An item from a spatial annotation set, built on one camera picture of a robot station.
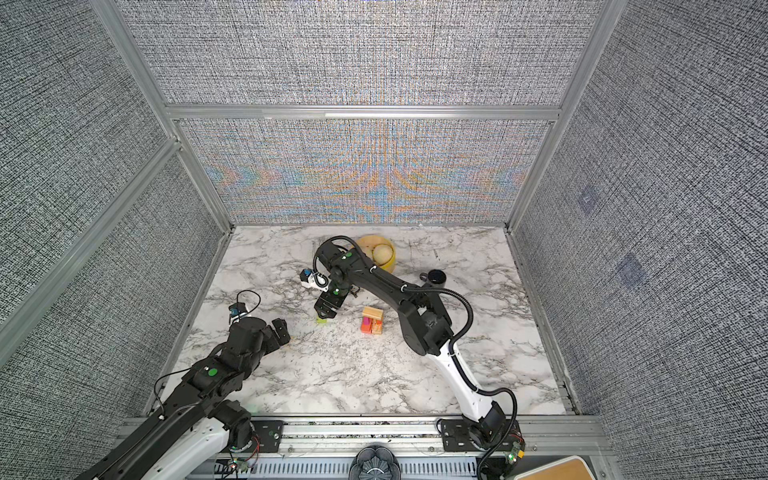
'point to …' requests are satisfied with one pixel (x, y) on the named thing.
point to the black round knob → (375, 462)
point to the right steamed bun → (382, 254)
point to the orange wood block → (366, 325)
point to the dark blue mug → (434, 276)
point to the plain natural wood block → (376, 326)
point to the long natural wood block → (371, 312)
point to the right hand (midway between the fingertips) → (331, 299)
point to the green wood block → (320, 320)
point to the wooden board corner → (572, 467)
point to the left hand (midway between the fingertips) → (274, 328)
